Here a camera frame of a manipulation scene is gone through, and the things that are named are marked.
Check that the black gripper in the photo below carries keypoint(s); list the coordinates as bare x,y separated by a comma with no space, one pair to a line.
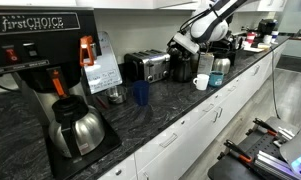
180,48

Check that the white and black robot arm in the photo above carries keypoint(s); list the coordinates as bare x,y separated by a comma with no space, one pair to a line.
207,24

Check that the silver four-slot toaster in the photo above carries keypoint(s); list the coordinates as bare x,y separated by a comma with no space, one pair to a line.
148,65

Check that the black coffee pitcher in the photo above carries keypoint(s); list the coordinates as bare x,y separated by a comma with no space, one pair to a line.
181,70

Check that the white carton box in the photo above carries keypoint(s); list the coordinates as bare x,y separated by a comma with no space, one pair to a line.
205,63

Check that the white ceramic mug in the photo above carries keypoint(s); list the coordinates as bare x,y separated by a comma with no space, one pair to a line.
201,81

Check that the large steel thermal carafe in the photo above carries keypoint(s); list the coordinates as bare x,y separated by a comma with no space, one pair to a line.
221,63

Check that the teal insulated mug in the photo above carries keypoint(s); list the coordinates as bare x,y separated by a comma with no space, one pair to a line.
216,78

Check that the black dish drying rack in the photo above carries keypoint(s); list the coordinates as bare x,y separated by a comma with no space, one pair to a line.
229,45

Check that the dark blue plastic cup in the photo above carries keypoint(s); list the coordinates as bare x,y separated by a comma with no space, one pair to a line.
141,92

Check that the small steel bowl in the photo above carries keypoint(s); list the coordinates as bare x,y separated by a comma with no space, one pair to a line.
116,94

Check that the small whiteboard sign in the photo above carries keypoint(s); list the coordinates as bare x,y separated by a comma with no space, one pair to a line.
105,71

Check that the steel carafe under brewer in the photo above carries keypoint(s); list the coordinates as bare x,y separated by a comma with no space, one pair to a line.
77,128

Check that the black clamp with orange handle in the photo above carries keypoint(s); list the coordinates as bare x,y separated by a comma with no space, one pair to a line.
232,149

